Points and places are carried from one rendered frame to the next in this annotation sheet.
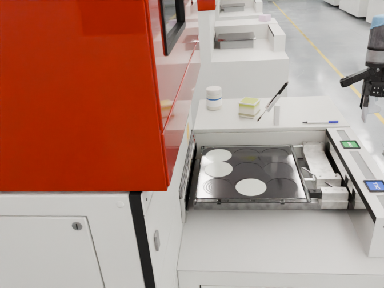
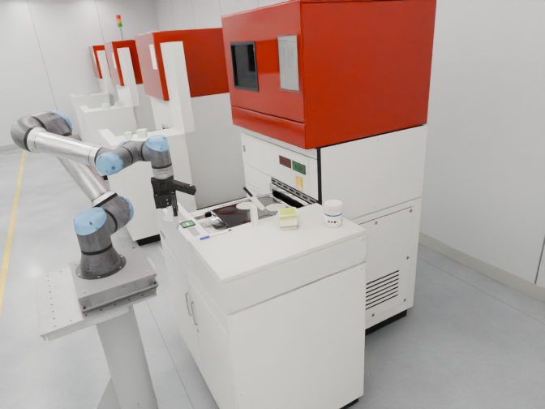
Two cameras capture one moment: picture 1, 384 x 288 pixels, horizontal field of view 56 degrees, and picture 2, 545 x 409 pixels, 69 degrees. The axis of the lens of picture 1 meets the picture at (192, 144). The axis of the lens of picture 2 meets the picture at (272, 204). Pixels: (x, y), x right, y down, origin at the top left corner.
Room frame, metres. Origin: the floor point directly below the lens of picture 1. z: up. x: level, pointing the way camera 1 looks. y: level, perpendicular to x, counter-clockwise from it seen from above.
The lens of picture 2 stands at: (2.62, -1.14, 1.67)
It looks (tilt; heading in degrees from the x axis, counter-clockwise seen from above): 22 degrees down; 145
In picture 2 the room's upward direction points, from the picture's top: 4 degrees counter-clockwise
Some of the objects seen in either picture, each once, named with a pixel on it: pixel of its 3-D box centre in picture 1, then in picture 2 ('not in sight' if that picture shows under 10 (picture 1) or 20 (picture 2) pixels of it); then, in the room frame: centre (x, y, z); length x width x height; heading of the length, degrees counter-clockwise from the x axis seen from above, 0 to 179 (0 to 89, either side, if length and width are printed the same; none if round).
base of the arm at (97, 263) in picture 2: not in sight; (98, 255); (1.07, -0.93, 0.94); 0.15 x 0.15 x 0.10
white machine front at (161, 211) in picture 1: (176, 170); (275, 170); (0.94, 0.05, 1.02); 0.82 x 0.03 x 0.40; 173
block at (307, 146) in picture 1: (312, 146); not in sight; (1.25, -0.48, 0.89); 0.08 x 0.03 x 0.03; 83
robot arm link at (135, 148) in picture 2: not in sight; (132, 152); (1.14, -0.74, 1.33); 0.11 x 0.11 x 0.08; 38
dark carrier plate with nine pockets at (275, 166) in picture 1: (247, 170); (256, 213); (1.10, -0.19, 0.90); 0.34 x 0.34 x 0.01; 83
